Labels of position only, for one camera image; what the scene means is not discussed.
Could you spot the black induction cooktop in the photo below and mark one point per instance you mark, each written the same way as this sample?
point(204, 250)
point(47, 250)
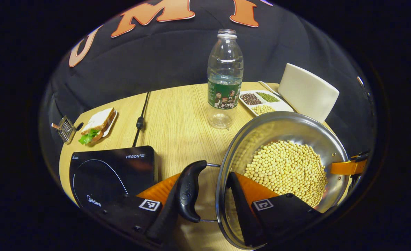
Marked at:
point(121, 174)

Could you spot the white box-shaped appliance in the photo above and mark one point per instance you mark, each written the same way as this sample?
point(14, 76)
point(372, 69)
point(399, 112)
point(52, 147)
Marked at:
point(308, 92)

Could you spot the white divided bean dish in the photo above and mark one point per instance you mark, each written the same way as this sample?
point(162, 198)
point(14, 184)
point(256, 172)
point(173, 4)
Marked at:
point(270, 104)

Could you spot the steel pot with soybeans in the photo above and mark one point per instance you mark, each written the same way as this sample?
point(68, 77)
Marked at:
point(289, 167)

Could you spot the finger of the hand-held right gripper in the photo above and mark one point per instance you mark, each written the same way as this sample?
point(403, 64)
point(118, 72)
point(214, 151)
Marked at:
point(346, 167)

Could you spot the clear plastic water bottle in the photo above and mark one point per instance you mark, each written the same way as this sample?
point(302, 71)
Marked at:
point(225, 80)

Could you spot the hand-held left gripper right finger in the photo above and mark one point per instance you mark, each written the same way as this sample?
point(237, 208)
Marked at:
point(242, 216)

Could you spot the sandwich on white plate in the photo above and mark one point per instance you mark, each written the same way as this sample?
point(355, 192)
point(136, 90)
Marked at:
point(99, 122)

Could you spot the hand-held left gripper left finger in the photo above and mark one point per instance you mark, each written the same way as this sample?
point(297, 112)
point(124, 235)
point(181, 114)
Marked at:
point(163, 225)

